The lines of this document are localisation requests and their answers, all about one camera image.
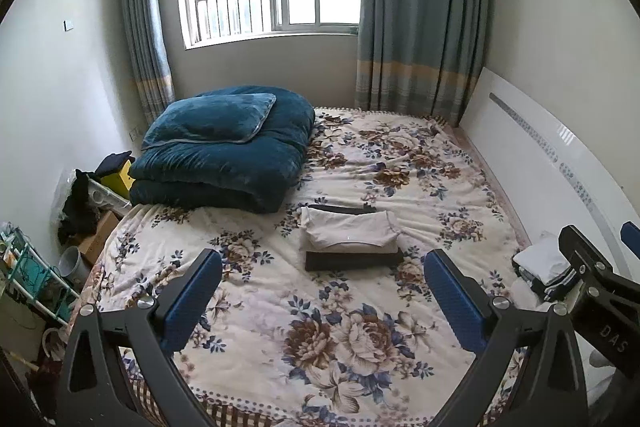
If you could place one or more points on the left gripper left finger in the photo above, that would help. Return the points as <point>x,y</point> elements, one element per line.
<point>94,389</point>

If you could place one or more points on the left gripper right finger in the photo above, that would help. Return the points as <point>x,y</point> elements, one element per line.
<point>550,388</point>

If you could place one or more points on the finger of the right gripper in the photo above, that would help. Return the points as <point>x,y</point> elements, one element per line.
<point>606,310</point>
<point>630,236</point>

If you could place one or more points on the beige long sleeve shirt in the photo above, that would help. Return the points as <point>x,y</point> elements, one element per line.
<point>328,232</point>

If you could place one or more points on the stack of folded clothes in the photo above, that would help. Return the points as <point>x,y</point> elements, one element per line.
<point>543,274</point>

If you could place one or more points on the black clothes pile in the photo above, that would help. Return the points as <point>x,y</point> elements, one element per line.
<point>78,218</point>

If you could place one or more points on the white bed headboard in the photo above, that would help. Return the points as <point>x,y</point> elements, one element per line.
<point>547,174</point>

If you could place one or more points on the grey bucket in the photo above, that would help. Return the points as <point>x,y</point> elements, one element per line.
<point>74,268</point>

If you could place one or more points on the cardboard box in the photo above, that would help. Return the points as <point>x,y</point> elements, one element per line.
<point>91,247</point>

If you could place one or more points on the teal storage rack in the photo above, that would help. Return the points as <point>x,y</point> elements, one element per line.
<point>33,277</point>

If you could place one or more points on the yellow box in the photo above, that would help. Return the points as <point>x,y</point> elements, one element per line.
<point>120,182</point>

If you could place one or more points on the folded black garment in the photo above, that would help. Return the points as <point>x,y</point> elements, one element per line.
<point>346,262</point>

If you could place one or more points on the folded teal velvet quilt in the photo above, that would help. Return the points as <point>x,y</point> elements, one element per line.
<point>254,176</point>

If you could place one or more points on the teal velvet pillow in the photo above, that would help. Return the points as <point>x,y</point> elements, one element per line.
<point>210,119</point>

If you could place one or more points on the right teal curtain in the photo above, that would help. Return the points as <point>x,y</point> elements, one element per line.
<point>420,57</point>

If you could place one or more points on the teal curtain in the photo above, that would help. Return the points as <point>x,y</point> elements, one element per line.
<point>420,57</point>
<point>148,56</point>

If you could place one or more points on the left teal curtain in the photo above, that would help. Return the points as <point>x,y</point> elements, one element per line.
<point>148,56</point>

